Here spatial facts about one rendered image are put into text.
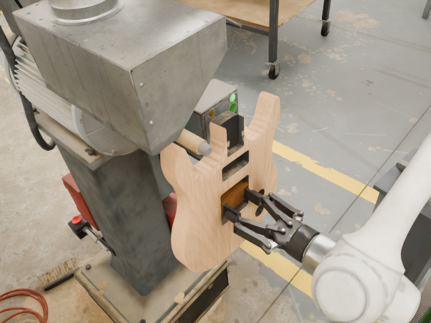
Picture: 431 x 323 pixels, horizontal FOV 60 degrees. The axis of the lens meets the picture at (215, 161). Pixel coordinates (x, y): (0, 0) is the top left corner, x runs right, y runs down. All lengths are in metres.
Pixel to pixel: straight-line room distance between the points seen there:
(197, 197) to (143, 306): 0.93
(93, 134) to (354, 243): 0.56
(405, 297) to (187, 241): 0.42
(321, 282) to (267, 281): 1.40
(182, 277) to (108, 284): 0.32
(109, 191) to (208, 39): 0.74
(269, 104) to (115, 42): 0.44
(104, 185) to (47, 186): 1.55
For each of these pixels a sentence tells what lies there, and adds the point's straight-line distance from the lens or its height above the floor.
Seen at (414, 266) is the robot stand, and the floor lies 0.40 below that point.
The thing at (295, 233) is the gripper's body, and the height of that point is 1.09.
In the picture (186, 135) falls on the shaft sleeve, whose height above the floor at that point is 1.27.
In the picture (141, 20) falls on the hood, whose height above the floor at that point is 1.53.
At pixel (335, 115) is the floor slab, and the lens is 2.89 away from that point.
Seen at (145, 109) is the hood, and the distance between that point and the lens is 0.50.
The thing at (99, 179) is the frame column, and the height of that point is 0.98.
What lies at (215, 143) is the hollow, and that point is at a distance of 0.79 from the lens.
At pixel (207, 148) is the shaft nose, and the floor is 1.26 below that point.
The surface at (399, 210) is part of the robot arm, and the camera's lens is 0.63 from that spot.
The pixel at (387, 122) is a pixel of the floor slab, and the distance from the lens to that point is 2.91.
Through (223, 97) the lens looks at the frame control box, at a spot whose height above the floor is 1.12.
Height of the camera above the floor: 1.75
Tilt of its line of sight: 45 degrees down
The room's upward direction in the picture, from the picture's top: 6 degrees counter-clockwise
